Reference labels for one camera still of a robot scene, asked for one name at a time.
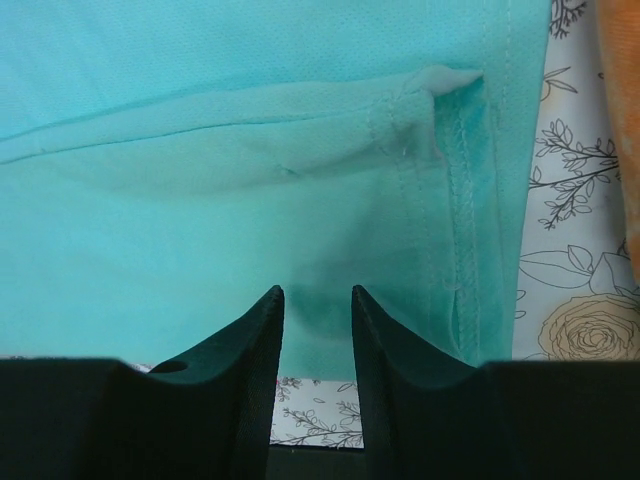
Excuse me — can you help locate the orange white tie-dye t-shirt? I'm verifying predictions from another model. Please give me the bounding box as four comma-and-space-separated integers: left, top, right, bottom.
595, 0, 639, 279

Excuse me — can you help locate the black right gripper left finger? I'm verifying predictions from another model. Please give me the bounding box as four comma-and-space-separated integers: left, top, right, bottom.
1, 286, 285, 479

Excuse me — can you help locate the teal t-shirt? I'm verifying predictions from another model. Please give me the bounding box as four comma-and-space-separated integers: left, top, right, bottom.
1, 1, 551, 380

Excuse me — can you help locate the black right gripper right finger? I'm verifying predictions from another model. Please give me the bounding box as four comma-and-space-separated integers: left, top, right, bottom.
351, 286, 639, 479

